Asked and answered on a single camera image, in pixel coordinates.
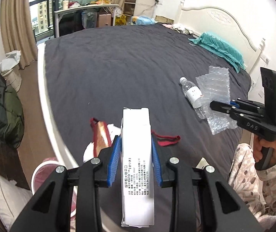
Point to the pile of clothes and bags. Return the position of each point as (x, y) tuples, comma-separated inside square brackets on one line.
[(3, 106)]

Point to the clear water bottle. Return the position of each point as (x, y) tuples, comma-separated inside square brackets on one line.
[(193, 93)]

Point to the white desk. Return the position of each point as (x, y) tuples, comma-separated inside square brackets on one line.
[(87, 6)]

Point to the yellow bag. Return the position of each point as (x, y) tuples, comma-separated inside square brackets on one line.
[(120, 20)]

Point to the pile of light clothes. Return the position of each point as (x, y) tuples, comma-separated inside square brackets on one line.
[(180, 27)]

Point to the white quilted bag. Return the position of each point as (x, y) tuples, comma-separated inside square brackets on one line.
[(5, 198)]

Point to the white headboard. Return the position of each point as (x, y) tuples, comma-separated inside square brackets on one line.
[(237, 24)]

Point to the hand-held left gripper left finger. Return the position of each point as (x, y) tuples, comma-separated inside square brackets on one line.
[(113, 160)]

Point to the blue plastic bag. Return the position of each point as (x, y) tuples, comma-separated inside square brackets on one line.
[(88, 19)]

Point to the bubble wrap sheet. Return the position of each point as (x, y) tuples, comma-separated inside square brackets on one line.
[(216, 84)]

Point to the white laundry basket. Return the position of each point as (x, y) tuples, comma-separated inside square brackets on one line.
[(11, 65)]

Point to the beige drawer cabinet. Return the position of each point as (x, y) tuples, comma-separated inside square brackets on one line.
[(140, 1)]

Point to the flat cardboard box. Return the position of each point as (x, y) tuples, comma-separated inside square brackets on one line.
[(164, 19)]

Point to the dark grey bed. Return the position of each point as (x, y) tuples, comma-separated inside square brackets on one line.
[(118, 65)]

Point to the white cardboard box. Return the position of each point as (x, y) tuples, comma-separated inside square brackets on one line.
[(135, 135)]

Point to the light blue plastic pack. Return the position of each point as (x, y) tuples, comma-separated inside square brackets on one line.
[(144, 20)]

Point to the wide beige curtain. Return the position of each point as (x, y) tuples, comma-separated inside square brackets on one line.
[(17, 24)]

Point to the red gold gift bag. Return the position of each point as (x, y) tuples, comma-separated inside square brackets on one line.
[(101, 135)]

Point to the white cup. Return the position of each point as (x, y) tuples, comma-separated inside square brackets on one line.
[(65, 4)]

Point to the window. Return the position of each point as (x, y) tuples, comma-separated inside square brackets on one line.
[(44, 12)]

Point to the teal folded cloth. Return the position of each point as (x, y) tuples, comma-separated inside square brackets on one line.
[(221, 47)]

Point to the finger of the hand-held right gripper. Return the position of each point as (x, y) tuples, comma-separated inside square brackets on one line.
[(249, 104), (221, 107)]

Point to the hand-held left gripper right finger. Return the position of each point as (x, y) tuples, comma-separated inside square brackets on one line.
[(156, 164)]

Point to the pink trash bin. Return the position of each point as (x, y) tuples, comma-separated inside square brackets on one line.
[(44, 174)]

